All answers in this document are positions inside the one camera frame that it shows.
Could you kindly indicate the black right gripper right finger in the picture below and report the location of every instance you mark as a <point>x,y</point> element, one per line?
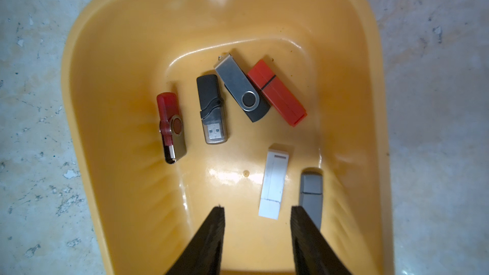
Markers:
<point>312,253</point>

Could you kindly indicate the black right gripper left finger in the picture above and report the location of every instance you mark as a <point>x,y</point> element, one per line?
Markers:
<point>203,255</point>

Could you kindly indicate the grey usb flash drive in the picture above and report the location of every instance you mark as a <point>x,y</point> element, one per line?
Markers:
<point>311,196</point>

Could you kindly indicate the white usb flash drive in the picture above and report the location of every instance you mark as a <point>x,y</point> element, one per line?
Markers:
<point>273,184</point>

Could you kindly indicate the dark red swivel usb drive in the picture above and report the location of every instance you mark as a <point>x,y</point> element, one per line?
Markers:
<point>171,127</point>

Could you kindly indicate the black clear cap usb drive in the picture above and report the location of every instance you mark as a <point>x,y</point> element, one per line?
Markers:
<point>212,109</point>

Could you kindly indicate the red usb flash drive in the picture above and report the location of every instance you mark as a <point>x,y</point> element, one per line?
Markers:
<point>275,91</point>

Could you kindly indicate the yellow plastic storage tray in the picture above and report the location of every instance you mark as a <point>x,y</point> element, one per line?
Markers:
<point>121,54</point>

